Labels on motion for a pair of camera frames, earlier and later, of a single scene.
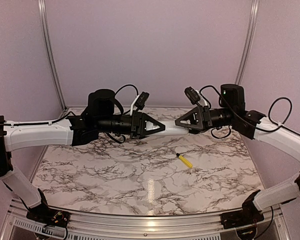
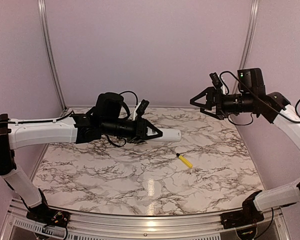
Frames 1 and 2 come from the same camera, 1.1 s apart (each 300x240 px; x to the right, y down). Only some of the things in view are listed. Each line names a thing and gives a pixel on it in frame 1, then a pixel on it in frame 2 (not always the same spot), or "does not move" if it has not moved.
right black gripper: (202, 122) to (212, 93)
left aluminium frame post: (41, 6) does not move
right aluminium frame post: (253, 18) does not move
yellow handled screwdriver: (185, 161) does not move
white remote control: (171, 128) to (169, 135)
